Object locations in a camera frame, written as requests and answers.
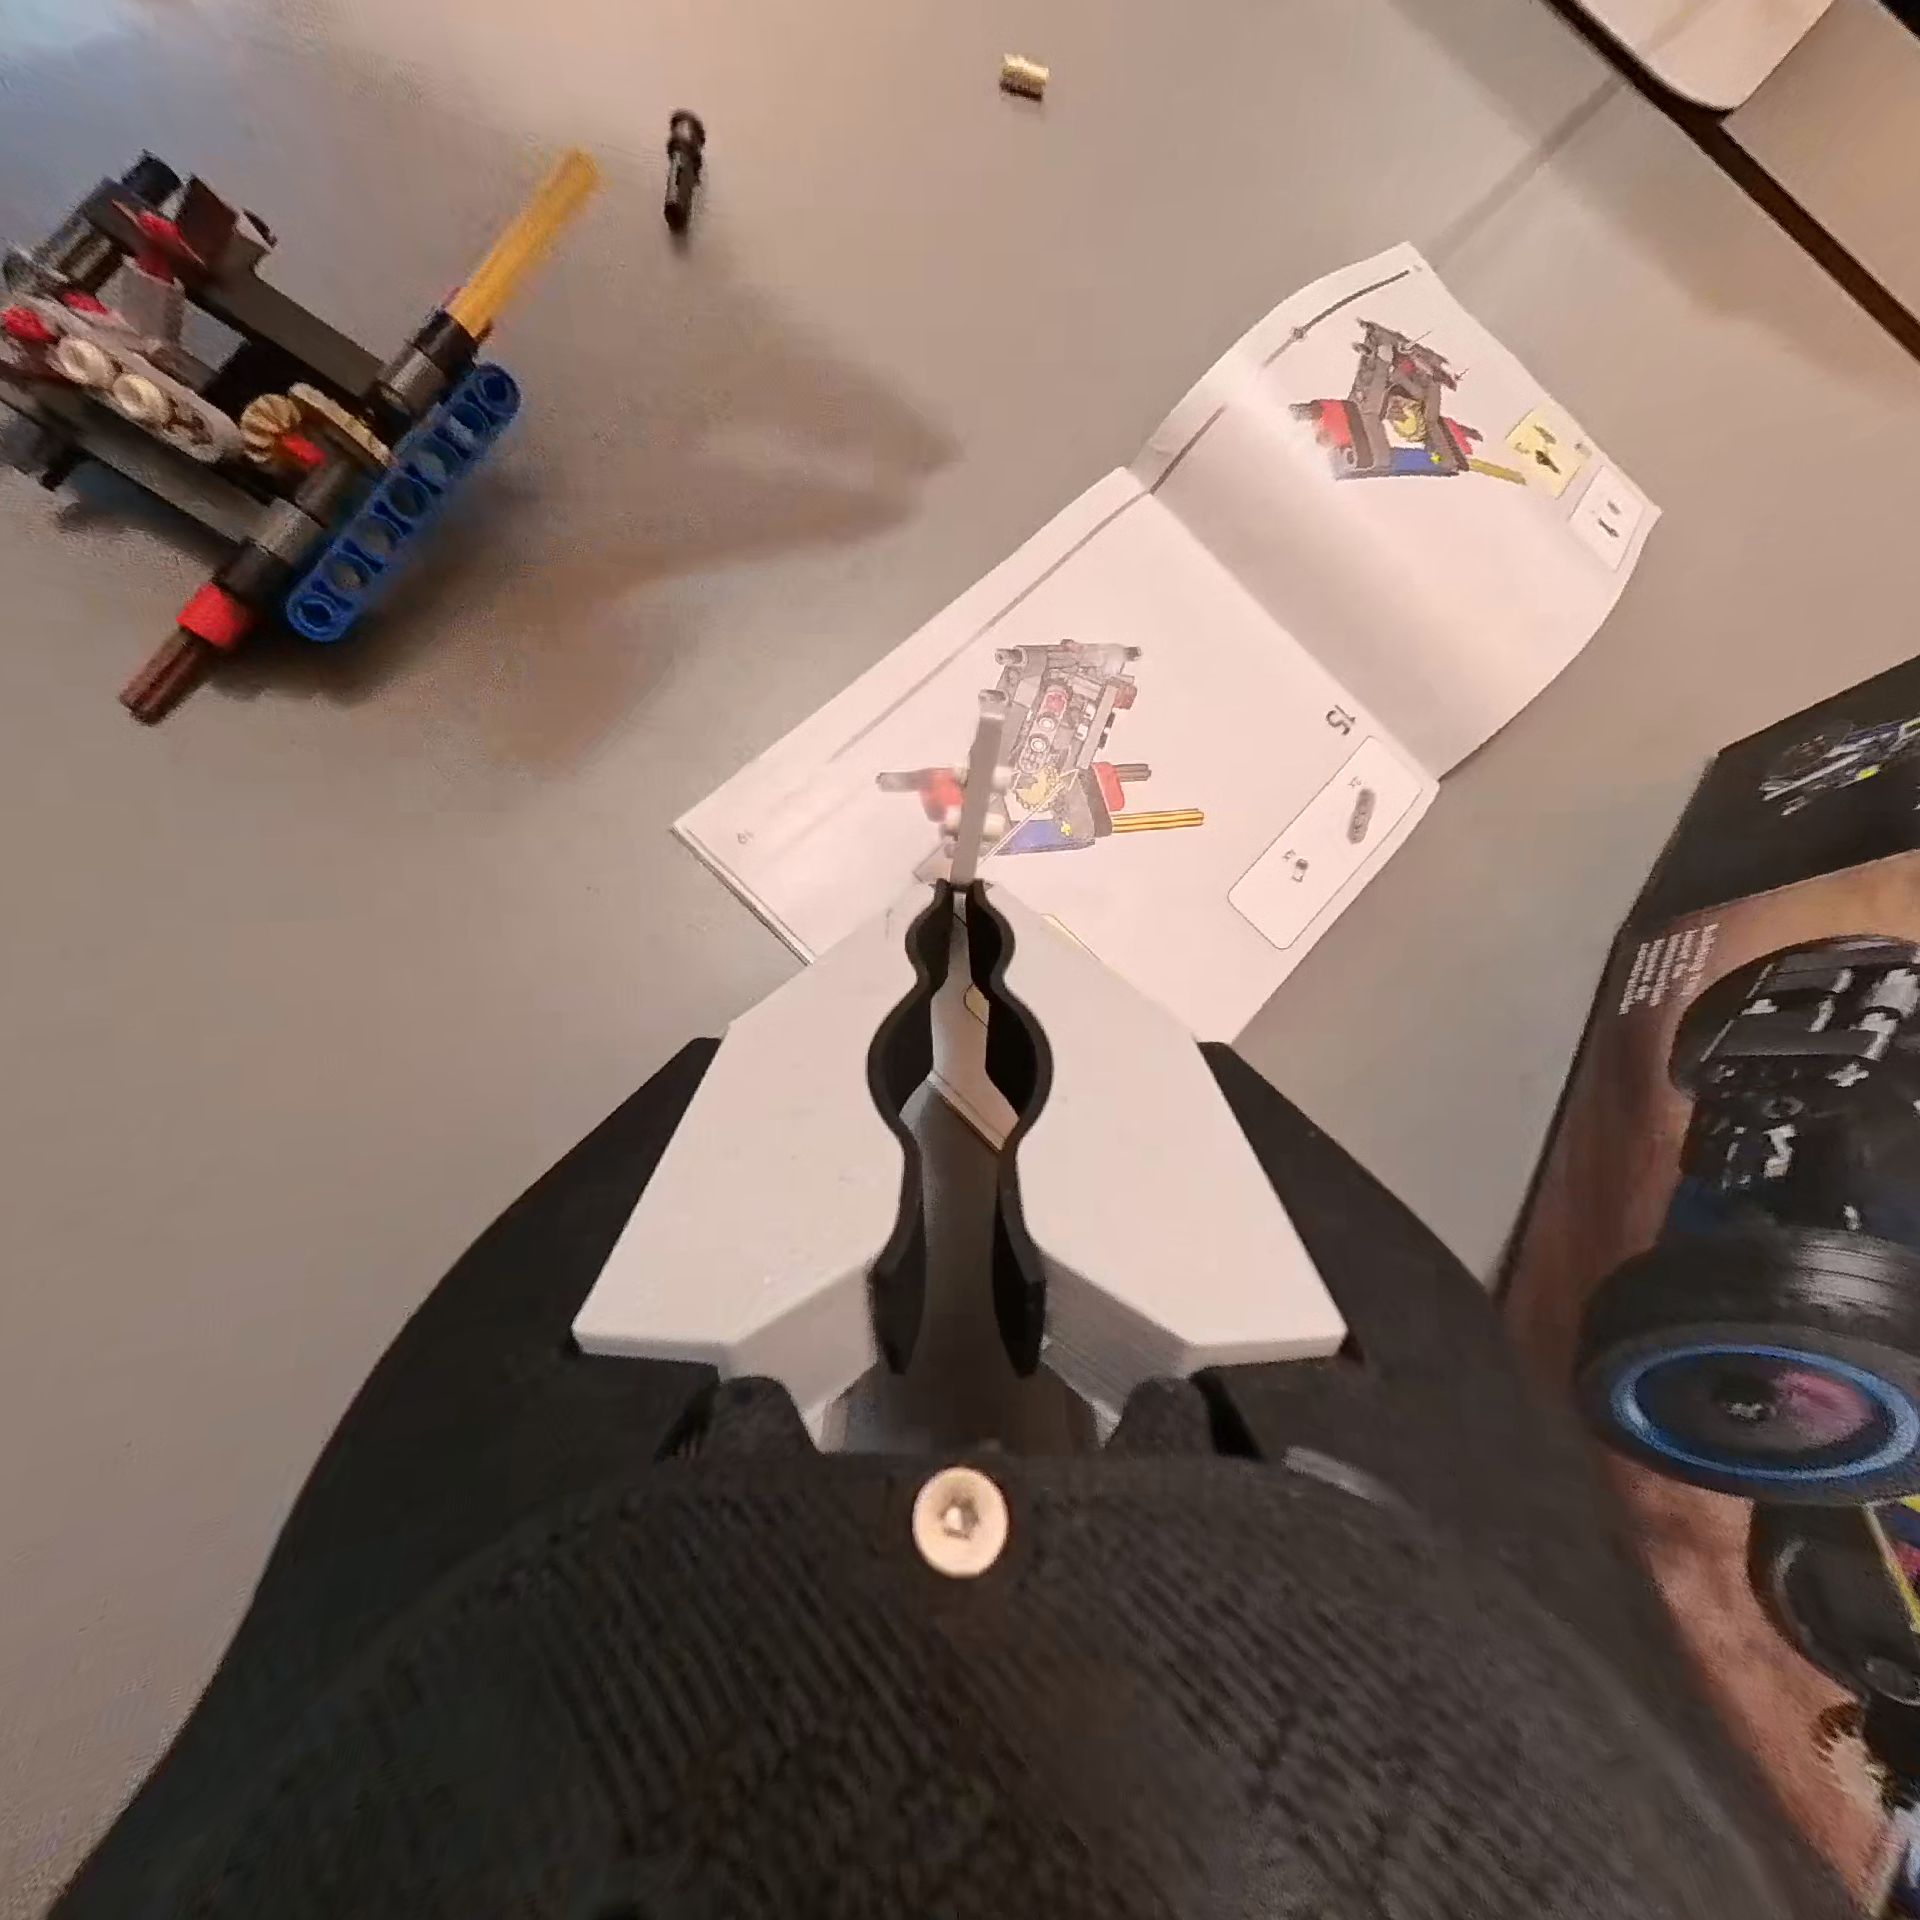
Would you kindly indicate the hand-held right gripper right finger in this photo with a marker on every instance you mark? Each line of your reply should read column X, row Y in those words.
column 1171, row 1198

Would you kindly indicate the open lego instruction booklet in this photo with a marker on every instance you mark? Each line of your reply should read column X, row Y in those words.
column 1201, row 631

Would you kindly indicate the white flat base plate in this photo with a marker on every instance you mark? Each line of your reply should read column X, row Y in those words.
column 1708, row 38

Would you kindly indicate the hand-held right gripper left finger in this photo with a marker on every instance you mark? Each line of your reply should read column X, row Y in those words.
column 737, row 1198

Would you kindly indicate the thin grey lego liftarm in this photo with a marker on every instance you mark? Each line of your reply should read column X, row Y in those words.
column 985, row 780

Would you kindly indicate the partly built lego car chassis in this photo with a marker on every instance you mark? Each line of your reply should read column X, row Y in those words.
column 227, row 360

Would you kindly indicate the small tan lego piece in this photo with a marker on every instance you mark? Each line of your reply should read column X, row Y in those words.
column 1023, row 75

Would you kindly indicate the black lego pin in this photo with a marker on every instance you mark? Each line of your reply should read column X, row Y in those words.
column 685, row 165

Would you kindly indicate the lego set box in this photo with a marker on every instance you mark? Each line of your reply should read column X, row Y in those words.
column 1770, row 1198

